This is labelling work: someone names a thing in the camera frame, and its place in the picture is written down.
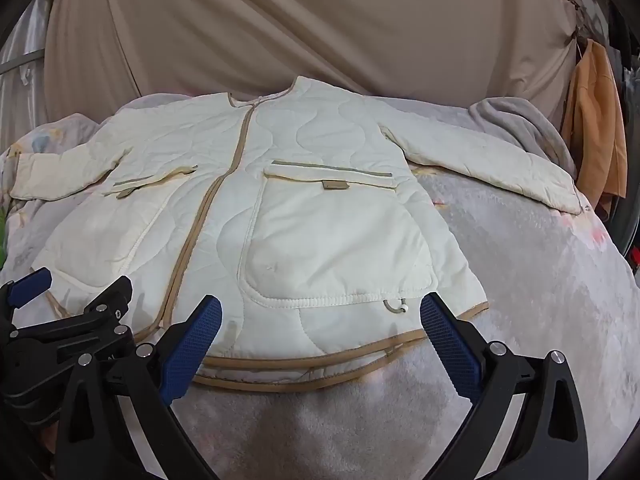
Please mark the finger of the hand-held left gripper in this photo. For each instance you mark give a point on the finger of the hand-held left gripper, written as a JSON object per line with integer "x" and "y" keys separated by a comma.
{"x": 31, "y": 284}
{"x": 111, "y": 300}

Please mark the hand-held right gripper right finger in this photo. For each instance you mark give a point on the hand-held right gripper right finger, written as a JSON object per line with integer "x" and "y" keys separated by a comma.
{"x": 447, "y": 350}

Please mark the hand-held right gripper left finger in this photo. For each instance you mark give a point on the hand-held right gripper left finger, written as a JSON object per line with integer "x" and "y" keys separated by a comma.
{"x": 192, "y": 350}

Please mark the dark hanging clothes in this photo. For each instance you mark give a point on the dark hanging clothes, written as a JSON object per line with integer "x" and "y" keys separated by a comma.
{"x": 622, "y": 50}

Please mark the green object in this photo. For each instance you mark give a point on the green object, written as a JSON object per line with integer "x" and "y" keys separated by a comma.
{"x": 2, "y": 232}

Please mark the grey floral blanket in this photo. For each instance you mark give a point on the grey floral blanket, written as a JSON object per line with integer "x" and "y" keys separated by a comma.
{"x": 525, "y": 285}

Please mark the red object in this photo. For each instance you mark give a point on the red object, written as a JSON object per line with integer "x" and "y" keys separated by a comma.
{"x": 636, "y": 256}

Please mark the grey fleece cloth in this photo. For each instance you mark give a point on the grey fleece cloth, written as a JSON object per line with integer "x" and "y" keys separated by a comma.
{"x": 520, "y": 125}

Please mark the white sheer fabric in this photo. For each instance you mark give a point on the white sheer fabric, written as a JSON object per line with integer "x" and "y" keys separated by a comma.
{"x": 25, "y": 35}

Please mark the orange hanging garment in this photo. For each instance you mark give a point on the orange hanging garment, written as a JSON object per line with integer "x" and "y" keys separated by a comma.
{"x": 595, "y": 125}

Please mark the beige curtain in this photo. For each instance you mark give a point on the beige curtain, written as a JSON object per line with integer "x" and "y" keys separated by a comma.
{"x": 300, "y": 25}

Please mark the metal bed rail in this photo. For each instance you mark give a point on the metal bed rail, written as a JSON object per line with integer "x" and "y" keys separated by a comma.
{"x": 20, "y": 62}

